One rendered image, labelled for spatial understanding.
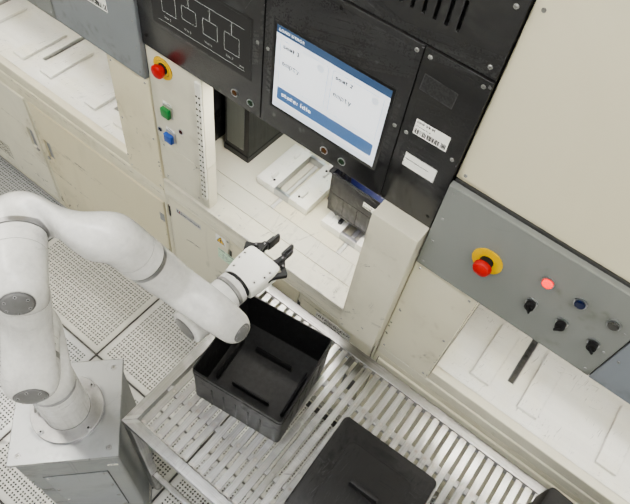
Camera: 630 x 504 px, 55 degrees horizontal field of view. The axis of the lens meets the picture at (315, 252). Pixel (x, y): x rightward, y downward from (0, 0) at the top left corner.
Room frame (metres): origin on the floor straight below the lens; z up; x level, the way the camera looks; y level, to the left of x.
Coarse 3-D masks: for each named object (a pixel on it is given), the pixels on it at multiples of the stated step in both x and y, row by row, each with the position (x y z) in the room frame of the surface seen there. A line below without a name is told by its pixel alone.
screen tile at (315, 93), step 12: (288, 48) 1.03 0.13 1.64; (288, 60) 1.03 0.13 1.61; (300, 60) 1.01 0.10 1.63; (312, 60) 1.00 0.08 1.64; (288, 72) 1.03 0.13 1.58; (312, 72) 1.00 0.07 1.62; (288, 84) 1.03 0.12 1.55; (300, 84) 1.01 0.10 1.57; (312, 84) 1.00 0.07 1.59; (324, 84) 0.98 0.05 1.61; (312, 96) 0.99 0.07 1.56
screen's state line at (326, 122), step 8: (280, 88) 1.04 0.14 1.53; (280, 96) 1.03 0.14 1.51; (288, 96) 1.02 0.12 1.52; (288, 104) 1.02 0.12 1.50; (296, 104) 1.01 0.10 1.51; (304, 104) 1.00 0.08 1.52; (304, 112) 1.00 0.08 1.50; (312, 112) 0.99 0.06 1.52; (320, 120) 0.98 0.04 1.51; (328, 120) 0.97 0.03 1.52; (328, 128) 0.97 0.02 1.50; (336, 128) 0.96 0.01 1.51; (344, 128) 0.95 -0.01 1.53; (344, 136) 0.95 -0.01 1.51; (352, 136) 0.94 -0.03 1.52; (352, 144) 0.94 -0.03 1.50; (360, 144) 0.93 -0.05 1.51; (368, 144) 0.92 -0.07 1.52; (368, 152) 0.92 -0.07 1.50
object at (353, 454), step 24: (336, 432) 0.53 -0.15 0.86; (360, 432) 0.54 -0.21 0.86; (336, 456) 0.47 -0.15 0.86; (360, 456) 0.48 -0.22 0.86; (384, 456) 0.49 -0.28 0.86; (312, 480) 0.40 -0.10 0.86; (336, 480) 0.41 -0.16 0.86; (360, 480) 0.42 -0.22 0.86; (384, 480) 0.43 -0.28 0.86; (408, 480) 0.45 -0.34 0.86; (432, 480) 0.46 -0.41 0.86
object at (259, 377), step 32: (256, 320) 0.84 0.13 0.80; (288, 320) 0.81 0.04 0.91; (224, 352) 0.73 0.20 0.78; (256, 352) 0.75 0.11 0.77; (288, 352) 0.77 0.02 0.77; (320, 352) 0.77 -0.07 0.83; (224, 384) 0.64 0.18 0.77; (256, 384) 0.66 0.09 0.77; (288, 384) 0.68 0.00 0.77; (256, 416) 0.53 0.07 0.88; (288, 416) 0.54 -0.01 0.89
